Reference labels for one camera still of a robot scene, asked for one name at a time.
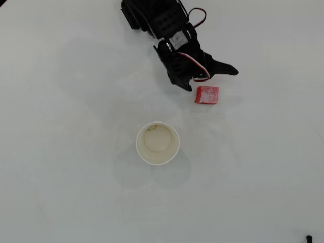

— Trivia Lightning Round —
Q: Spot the red white black servo cable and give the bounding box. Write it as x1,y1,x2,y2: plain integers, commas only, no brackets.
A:
176,51,211,82

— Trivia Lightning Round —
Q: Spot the red white black looped cable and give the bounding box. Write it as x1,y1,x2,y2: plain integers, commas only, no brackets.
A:
177,0,207,29

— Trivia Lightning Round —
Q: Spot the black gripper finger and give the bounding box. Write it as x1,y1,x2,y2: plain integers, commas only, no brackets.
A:
176,82,193,92
207,54,239,77

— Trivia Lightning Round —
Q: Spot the red cube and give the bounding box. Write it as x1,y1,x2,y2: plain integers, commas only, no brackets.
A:
194,85,220,105

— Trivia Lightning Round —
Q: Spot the white paper cup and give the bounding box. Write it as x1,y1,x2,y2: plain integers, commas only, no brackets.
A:
136,121,181,166

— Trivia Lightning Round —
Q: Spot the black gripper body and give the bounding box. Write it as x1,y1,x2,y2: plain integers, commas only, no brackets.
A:
153,37,216,86

